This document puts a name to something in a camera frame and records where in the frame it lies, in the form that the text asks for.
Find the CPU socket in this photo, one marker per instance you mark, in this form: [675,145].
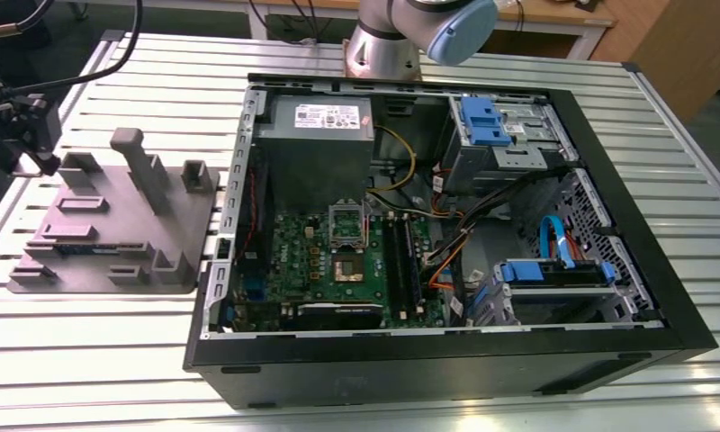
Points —
[351,269]

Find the RAM stick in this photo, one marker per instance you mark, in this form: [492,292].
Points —
[413,270]
[89,249]

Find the grey parts rack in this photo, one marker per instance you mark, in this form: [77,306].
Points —
[96,270]

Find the grey power supply unit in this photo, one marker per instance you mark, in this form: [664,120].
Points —
[312,162]

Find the green motherboard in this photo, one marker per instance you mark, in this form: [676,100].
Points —
[300,274]

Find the black NVIDIA graphics card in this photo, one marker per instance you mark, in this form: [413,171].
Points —
[336,315]

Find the blue drive bay latch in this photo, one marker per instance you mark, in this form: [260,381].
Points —
[485,117]

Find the black PC case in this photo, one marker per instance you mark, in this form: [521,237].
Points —
[396,373]

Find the metal drive cage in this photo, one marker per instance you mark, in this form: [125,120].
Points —
[528,157]

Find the hard disk in blue carrier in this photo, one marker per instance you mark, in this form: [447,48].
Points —
[524,271]

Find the wooden desk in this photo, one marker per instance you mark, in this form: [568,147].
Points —
[576,18]

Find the metal disk bay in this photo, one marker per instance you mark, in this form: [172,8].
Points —
[564,291]

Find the wooden cabinet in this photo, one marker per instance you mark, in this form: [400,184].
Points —
[690,45]

